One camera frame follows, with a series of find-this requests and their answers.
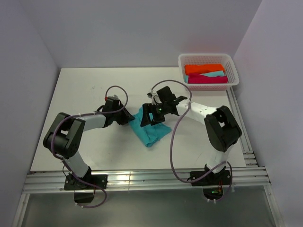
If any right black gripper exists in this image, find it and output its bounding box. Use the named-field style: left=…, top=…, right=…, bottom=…
left=140, top=102, right=169, bottom=127

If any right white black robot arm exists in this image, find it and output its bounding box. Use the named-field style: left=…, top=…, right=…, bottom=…
left=140, top=100, right=242, bottom=184

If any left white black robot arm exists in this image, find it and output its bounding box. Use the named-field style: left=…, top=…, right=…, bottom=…
left=43, top=97, right=134, bottom=190

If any pink rolled t shirt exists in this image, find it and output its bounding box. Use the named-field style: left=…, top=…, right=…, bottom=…
left=185, top=73, right=228, bottom=84

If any orange rolled t shirt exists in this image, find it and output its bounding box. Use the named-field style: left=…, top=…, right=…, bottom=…
left=185, top=64, right=225, bottom=75

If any light teal rolled t shirt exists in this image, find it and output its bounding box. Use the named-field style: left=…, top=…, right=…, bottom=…
left=203, top=70, right=224, bottom=77

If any white plastic basket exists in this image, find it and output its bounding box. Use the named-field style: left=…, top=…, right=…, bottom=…
left=178, top=53, right=239, bottom=91

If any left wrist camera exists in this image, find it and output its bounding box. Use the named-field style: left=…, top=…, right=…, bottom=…
left=96, top=96, right=123, bottom=112

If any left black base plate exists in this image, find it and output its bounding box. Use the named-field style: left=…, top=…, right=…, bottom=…
left=64, top=174, right=108, bottom=191

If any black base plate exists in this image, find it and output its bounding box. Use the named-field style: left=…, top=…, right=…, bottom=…
left=64, top=174, right=108, bottom=191
left=189, top=170, right=232, bottom=187

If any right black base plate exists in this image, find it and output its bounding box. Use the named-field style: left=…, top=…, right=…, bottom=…
left=189, top=170, right=232, bottom=187

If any aluminium rail frame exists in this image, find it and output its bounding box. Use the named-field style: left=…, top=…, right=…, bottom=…
left=12, top=88, right=285, bottom=227

